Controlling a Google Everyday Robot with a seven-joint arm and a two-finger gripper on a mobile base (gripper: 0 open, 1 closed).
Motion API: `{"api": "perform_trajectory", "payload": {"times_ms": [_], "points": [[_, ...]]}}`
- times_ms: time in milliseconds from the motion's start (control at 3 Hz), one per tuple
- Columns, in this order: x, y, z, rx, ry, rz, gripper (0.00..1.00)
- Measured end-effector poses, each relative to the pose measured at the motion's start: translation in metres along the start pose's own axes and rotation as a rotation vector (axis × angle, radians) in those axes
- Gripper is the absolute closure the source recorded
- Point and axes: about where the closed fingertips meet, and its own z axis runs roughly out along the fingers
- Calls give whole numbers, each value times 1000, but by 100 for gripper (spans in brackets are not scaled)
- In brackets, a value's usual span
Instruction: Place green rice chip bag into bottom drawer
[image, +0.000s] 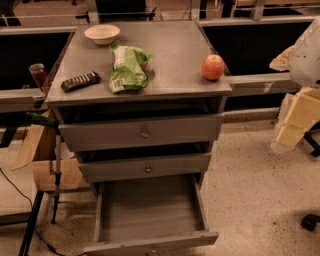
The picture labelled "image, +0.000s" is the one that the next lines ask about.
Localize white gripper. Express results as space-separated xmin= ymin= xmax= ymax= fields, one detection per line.
xmin=269 ymin=45 xmax=320 ymax=154

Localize green rice chip bag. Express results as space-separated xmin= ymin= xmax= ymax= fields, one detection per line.
xmin=109 ymin=44 xmax=153 ymax=94

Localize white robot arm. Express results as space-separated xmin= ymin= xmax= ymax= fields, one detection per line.
xmin=269 ymin=18 xmax=320 ymax=153

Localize grey drawer cabinet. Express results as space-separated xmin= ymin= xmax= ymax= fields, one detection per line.
xmin=47 ymin=21 xmax=232 ymax=256

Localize grey bottom drawer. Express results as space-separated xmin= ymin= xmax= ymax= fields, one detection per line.
xmin=84 ymin=174 xmax=218 ymax=256

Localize grey drawer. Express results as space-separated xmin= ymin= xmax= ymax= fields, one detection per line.
xmin=84 ymin=174 xmax=218 ymax=256
xmin=59 ymin=114 xmax=224 ymax=152
xmin=79 ymin=153 xmax=211 ymax=183

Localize grey middle drawer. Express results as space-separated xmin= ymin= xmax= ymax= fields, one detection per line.
xmin=79 ymin=153 xmax=211 ymax=183

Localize grey top drawer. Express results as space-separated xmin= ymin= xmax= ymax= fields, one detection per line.
xmin=59 ymin=114 xmax=224 ymax=152

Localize black chair base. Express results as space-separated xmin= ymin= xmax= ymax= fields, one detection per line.
xmin=301 ymin=123 xmax=320 ymax=232

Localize red apple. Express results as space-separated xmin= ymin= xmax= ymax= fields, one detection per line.
xmin=201 ymin=54 xmax=225 ymax=81

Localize white bowl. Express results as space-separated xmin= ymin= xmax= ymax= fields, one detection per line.
xmin=84 ymin=24 xmax=120 ymax=45

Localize black tripod stand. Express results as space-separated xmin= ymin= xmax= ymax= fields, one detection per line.
xmin=18 ymin=112 xmax=61 ymax=256

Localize cardboard box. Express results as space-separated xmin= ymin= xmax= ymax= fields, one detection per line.
xmin=10 ymin=124 xmax=89 ymax=191

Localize brown glass jar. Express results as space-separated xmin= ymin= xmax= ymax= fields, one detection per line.
xmin=29 ymin=63 xmax=48 ymax=95

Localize black floor cable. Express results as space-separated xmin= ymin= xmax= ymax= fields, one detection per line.
xmin=0 ymin=167 xmax=68 ymax=256

